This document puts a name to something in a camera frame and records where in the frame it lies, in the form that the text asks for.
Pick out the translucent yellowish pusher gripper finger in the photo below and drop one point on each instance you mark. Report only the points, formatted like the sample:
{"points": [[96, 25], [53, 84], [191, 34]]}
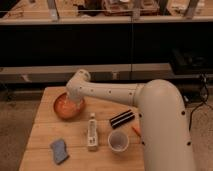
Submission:
{"points": [[73, 105]]}

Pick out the orange ceramic bowl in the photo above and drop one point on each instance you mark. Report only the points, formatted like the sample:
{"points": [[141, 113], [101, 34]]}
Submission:
{"points": [[62, 110]]}

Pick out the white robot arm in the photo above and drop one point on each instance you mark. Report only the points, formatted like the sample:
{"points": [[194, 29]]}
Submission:
{"points": [[166, 140]]}

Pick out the white plastic bottle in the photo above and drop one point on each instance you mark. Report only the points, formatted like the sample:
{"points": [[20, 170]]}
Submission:
{"points": [[92, 135]]}

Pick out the black striped block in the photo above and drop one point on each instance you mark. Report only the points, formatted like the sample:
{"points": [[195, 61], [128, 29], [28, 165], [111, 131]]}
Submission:
{"points": [[121, 119]]}

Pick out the orange carrot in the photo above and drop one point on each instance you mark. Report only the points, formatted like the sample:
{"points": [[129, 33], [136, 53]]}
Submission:
{"points": [[136, 130]]}

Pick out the black box on right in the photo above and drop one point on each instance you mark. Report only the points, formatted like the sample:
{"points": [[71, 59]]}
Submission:
{"points": [[191, 62]]}

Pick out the metal frame rail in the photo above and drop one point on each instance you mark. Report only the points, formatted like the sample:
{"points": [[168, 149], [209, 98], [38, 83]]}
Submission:
{"points": [[108, 72]]}

